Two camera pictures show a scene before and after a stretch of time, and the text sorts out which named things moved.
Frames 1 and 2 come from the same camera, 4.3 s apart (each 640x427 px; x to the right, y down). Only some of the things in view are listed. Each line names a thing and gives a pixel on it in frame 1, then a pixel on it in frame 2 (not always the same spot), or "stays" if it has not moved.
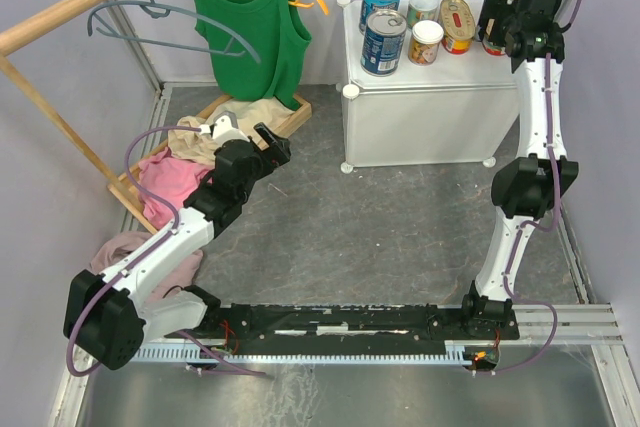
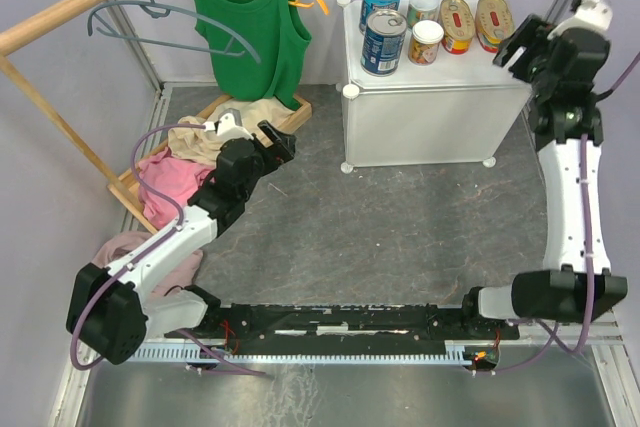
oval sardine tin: x=458 y=24 stays
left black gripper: x=277 y=154 stays
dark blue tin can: x=382 y=43 stays
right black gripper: x=495 y=6 -> x=530 y=33
